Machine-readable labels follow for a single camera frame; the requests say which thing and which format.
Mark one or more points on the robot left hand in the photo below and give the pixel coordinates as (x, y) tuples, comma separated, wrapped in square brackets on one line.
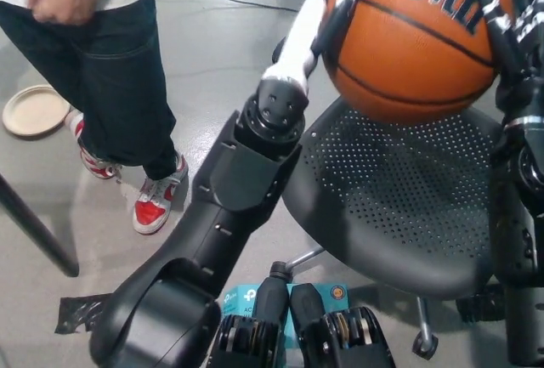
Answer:
[(297, 41)]

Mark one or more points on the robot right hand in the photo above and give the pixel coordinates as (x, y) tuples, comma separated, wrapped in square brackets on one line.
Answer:
[(527, 41)]

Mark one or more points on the orange Wilson basketball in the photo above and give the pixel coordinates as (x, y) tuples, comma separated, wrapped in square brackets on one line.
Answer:
[(416, 49)]

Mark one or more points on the person grey shirt black jeans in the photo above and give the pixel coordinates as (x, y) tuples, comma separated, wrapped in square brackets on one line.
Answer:
[(119, 87)]

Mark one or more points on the black perforated office chair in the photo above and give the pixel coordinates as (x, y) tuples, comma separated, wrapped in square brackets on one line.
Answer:
[(395, 198)]

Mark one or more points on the beige round plate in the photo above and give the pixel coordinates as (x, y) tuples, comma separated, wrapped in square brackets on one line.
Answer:
[(36, 111)]

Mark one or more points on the red and white sneaker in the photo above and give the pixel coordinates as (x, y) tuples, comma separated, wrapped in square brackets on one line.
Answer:
[(155, 202), (95, 162)]

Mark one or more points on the black table leg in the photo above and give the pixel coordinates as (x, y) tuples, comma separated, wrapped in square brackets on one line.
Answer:
[(34, 223)]

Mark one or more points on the teal TP-Link box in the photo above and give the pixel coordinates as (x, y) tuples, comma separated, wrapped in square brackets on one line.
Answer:
[(240, 300)]

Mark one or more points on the black torn plastic scrap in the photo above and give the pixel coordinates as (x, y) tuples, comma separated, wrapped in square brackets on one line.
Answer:
[(81, 313)]

